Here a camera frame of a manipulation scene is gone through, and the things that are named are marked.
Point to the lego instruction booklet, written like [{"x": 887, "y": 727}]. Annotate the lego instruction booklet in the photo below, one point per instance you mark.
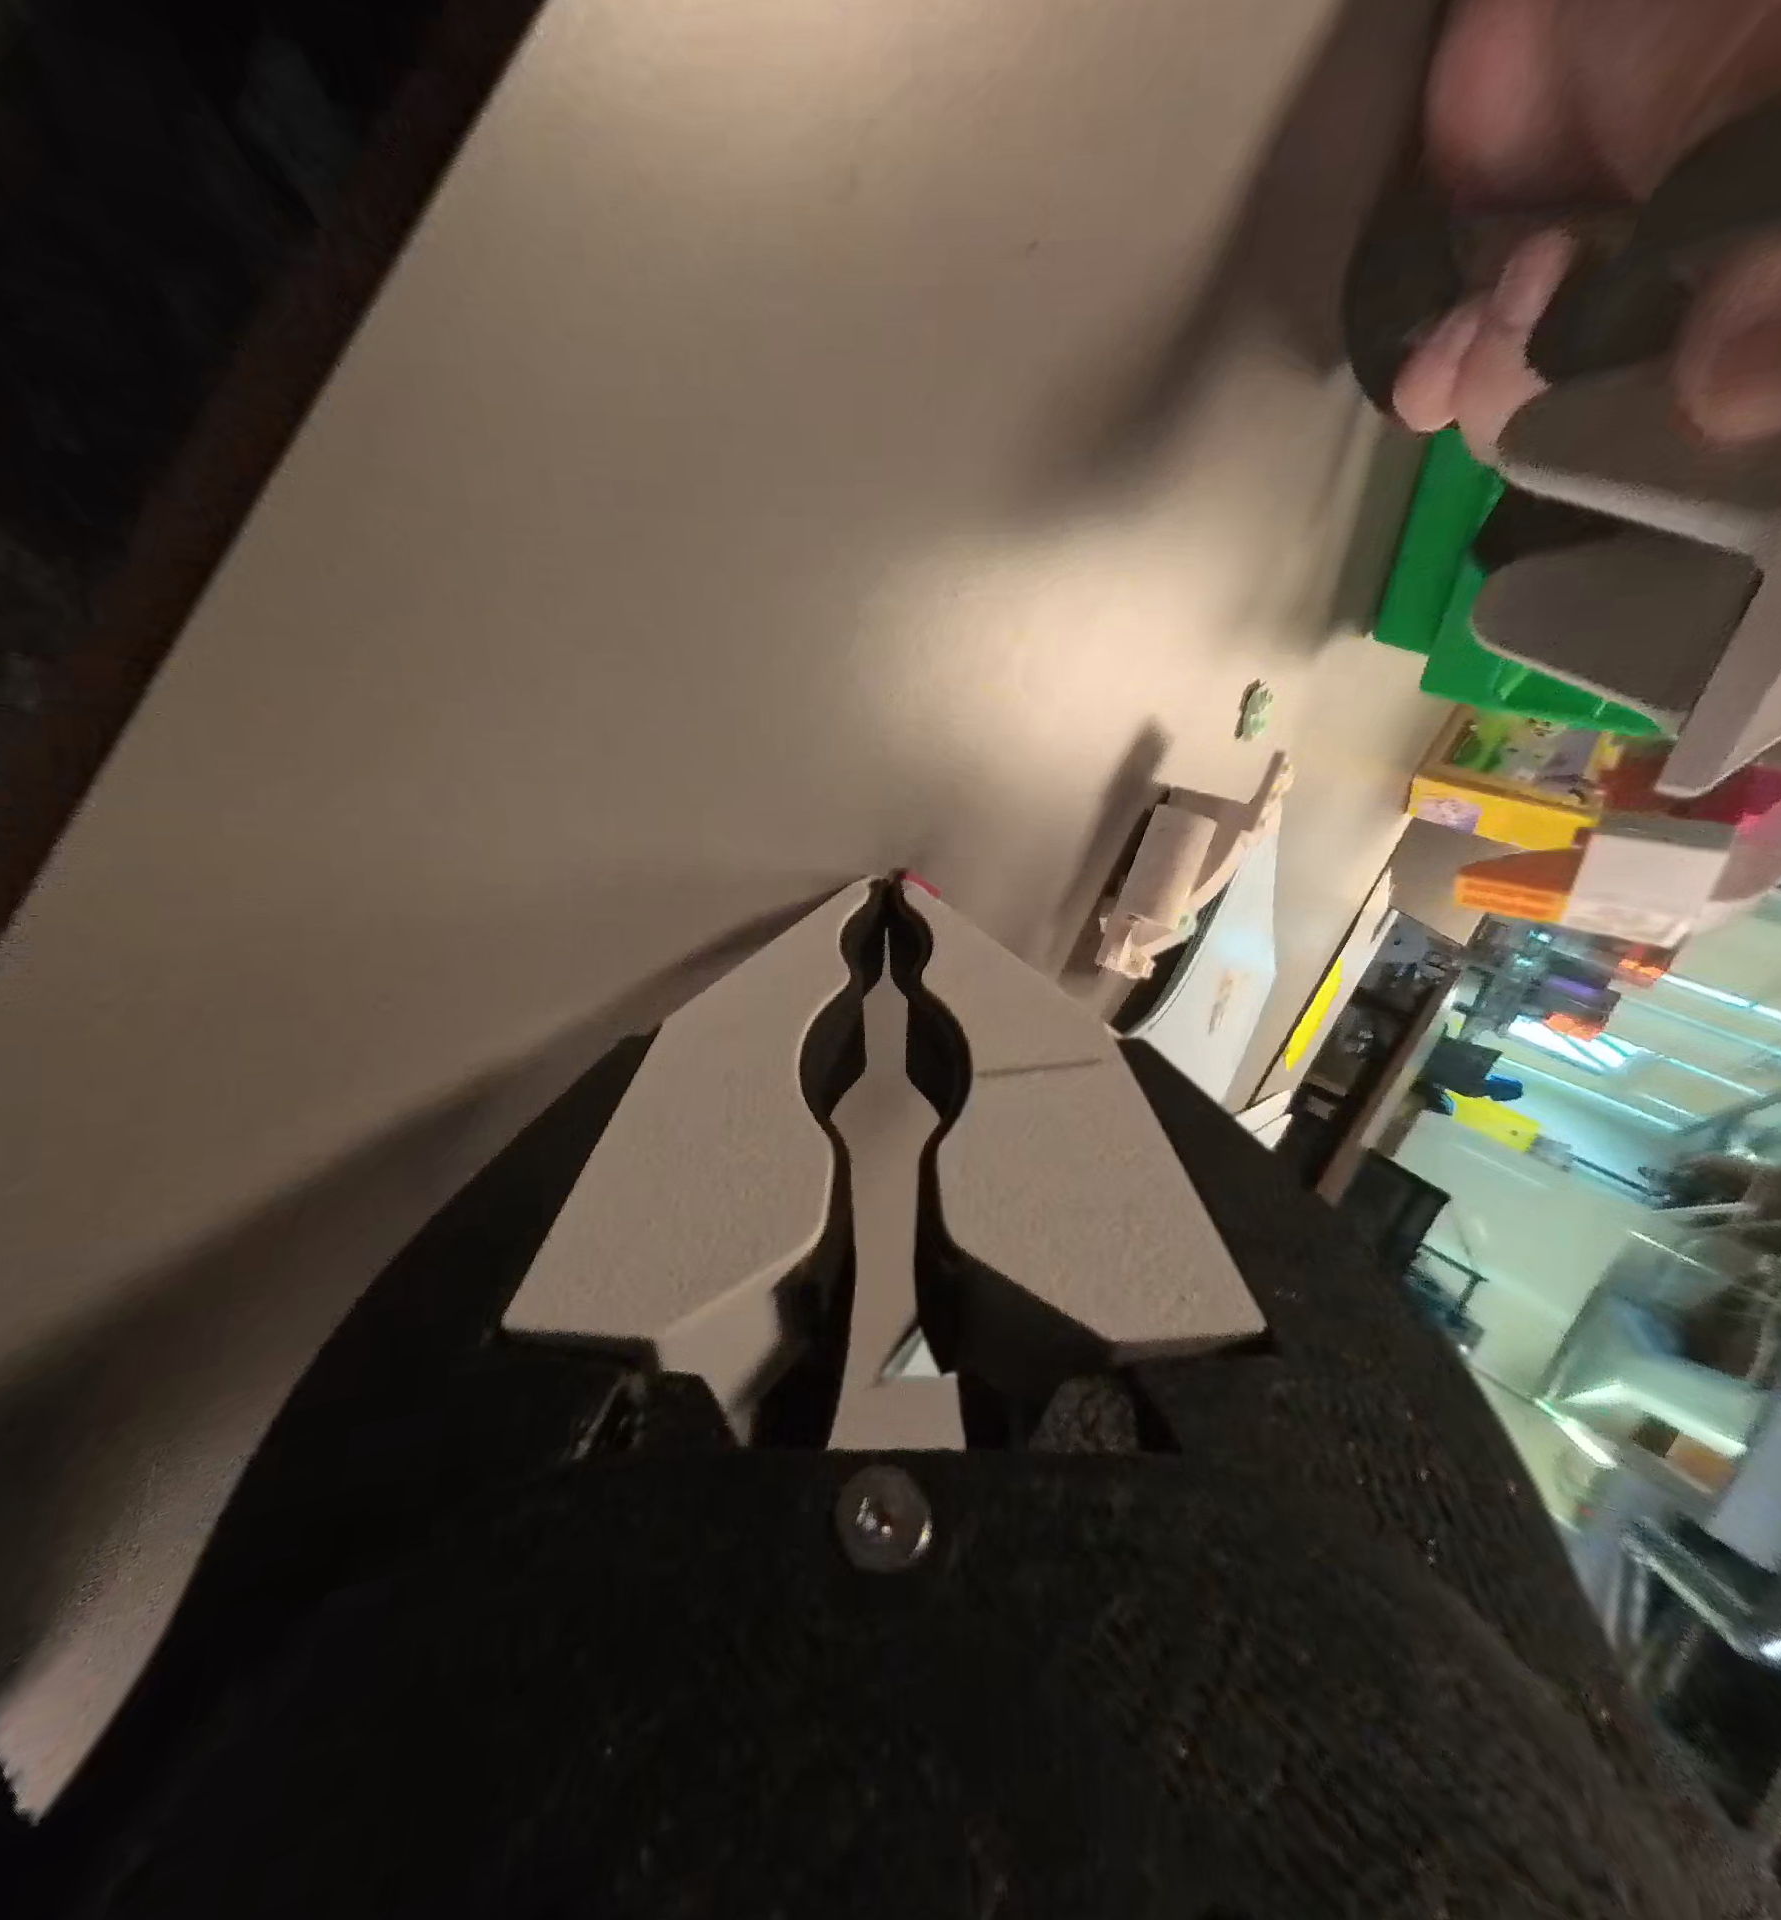
[{"x": 1250, "y": 974}]

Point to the green plastic bin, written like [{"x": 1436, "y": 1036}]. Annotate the green plastic bin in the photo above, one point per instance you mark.
[{"x": 1430, "y": 554}]

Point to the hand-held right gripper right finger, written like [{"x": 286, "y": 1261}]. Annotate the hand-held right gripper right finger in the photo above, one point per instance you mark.
[{"x": 1086, "y": 1185}]

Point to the tiny red lego piece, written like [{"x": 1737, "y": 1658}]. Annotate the tiny red lego piece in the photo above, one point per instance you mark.
[{"x": 918, "y": 885}]

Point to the pale green lego plate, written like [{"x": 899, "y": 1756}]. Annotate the pale green lego plate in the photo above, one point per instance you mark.
[{"x": 1253, "y": 711}]

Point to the white lego assembly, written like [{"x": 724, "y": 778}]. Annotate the white lego assembly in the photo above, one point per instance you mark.
[{"x": 1173, "y": 870}]

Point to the person's left hand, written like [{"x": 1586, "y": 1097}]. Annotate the person's left hand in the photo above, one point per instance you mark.
[{"x": 1550, "y": 91}]

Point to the yellow lego set box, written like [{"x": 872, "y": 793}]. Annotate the yellow lego set box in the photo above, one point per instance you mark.
[{"x": 1490, "y": 816}]

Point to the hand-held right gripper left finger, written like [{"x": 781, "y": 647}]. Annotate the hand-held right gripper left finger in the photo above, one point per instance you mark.
[{"x": 679, "y": 1185}]

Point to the red white storage box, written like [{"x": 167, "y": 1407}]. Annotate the red white storage box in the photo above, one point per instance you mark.
[{"x": 1639, "y": 885}]

